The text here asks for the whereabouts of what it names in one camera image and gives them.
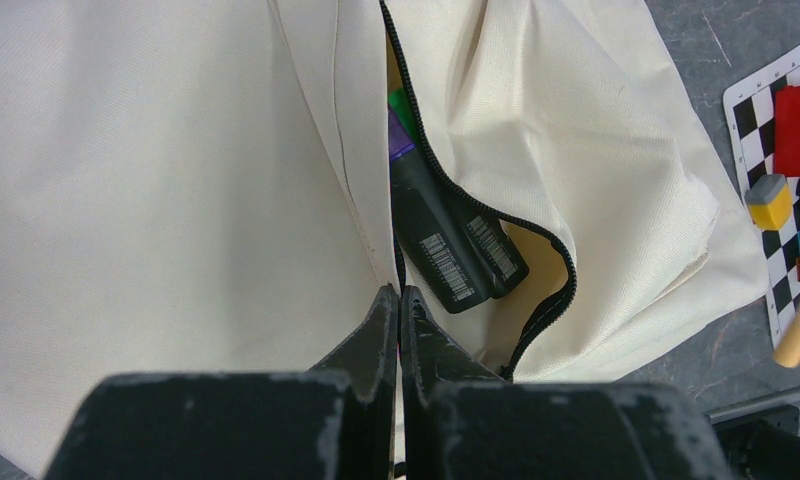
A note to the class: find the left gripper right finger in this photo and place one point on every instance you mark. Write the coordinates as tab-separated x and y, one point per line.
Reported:
463	421

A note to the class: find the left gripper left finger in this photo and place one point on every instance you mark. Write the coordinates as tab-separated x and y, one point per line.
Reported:
332	421

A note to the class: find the green highlighter pen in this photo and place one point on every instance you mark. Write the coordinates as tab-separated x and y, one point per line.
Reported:
504	267

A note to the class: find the purple highlighter pen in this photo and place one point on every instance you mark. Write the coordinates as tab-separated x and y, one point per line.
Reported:
432	239

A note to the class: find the beige canvas backpack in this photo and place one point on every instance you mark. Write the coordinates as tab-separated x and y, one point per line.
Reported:
204	186

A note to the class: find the orange highlighter pen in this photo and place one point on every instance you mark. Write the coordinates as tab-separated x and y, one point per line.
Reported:
797	338

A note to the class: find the black white chessboard mat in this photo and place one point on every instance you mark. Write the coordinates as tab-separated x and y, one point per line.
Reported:
749	108

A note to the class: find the red toy block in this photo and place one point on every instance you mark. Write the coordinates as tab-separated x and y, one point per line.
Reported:
787	132

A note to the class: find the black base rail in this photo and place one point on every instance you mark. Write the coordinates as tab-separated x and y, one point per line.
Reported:
761	437

